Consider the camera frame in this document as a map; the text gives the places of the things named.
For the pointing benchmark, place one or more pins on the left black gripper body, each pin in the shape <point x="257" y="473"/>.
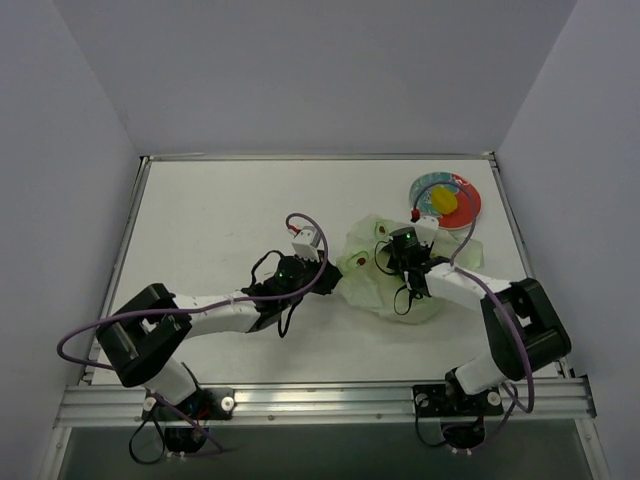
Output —
<point x="324" y="279"/>

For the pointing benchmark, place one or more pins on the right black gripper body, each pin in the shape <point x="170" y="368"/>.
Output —
<point x="396" y="261"/>

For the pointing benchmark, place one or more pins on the light green plastic bag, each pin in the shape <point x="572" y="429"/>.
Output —
<point x="366" y="287"/>

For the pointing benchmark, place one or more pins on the yellow fake fruit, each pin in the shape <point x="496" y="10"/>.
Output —
<point x="443" y="200"/>

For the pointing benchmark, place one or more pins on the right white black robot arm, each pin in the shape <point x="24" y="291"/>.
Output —
<point x="523" y="330"/>

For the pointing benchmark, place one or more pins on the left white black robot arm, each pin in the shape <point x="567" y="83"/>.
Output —
<point x="140" y="346"/>

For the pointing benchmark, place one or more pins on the red teal floral plate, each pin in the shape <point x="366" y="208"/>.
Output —
<point x="469" y="199"/>

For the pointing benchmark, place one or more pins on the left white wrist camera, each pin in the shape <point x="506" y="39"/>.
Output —
<point x="305" y="244"/>

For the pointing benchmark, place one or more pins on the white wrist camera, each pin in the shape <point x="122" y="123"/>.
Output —
<point x="426" y="227"/>
<point x="305" y="244"/>

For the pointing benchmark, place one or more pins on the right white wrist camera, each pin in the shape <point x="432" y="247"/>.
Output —
<point x="426" y="227"/>

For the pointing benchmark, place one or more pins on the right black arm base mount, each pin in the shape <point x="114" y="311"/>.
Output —
<point x="441" y="400"/>

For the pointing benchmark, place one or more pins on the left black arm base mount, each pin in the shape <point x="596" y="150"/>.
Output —
<point x="205" y="404"/>

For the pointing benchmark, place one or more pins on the aluminium front rail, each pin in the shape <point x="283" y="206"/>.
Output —
<point x="311" y="404"/>

